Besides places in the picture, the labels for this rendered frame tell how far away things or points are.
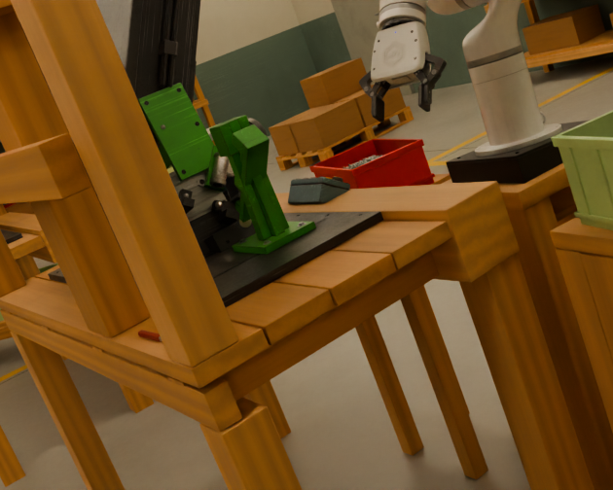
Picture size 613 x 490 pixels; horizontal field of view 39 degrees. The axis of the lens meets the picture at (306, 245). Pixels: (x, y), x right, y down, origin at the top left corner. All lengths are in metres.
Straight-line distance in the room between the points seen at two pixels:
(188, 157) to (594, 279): 0.93
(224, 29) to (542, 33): 5.16
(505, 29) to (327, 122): 6.35
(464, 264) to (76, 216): 0.73
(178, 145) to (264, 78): 10.21
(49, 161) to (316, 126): 6.80
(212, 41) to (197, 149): 9.97
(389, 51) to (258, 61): 10.65
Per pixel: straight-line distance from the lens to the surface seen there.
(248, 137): 1.74
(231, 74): 12.01
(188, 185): 2.01
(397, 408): 2.62
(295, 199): 2.10
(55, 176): 1.36
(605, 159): 1.50
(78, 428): 2.80
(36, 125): 1.66
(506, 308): 1.71
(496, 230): 1.68
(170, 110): 2.03
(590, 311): 1.68
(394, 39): 1.57
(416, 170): 2.25
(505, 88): 1.88
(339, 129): 8.26
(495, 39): 1.88
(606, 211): 1.56
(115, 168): 1.29
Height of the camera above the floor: 1.31
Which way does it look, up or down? 14 degrees down
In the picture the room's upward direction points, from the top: 21 degrees counter-clockwise
